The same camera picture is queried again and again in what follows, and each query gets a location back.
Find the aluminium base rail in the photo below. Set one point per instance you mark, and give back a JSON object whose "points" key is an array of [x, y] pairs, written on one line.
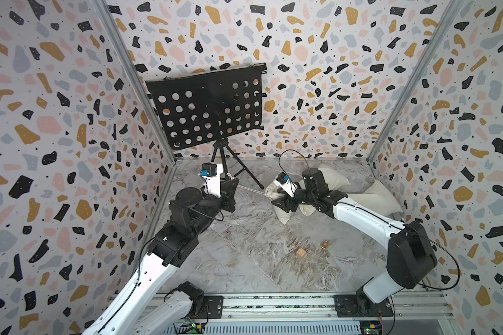
{"points": [[407, 312]]}

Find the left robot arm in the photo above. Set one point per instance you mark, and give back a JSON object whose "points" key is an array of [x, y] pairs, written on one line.
{"points": [[162, 256]]}

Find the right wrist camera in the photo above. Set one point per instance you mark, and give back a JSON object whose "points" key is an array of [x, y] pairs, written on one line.
{"points": [[284, 182]]}

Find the black perforated music stand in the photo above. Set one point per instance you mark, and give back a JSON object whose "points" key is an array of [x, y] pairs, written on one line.
{"points": [[210, 108]]}

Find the right circuit board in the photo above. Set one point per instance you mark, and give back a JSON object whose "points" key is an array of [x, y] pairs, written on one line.
{"points": [[371, 328]]}

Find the left circuit board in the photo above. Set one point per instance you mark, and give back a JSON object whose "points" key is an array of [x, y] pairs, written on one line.
{"points": [[191, 328]]}

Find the circuit board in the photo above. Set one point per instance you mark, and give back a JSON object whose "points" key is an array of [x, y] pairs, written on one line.
{"points": [[191, 328], [371, 328]]}

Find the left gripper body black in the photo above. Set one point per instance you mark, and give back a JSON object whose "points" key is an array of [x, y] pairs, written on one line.
{"points": [[212, 207]]}

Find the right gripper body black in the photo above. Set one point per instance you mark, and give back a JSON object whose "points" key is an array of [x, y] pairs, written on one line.
{"points": [[300, 196]]}

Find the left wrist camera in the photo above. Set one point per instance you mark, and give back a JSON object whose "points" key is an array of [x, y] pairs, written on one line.
{"points": [[211, 175]]}

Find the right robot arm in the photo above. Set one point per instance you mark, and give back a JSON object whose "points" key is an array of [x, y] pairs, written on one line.
{"points": [[410, 256]]}

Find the small wooden cube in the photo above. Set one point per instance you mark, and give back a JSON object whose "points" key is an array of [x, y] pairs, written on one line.
{"points": [[301, 253]]}

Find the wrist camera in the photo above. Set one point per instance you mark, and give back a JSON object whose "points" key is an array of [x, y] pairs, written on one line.
{"points": [[211, 175], [284, 182]]}

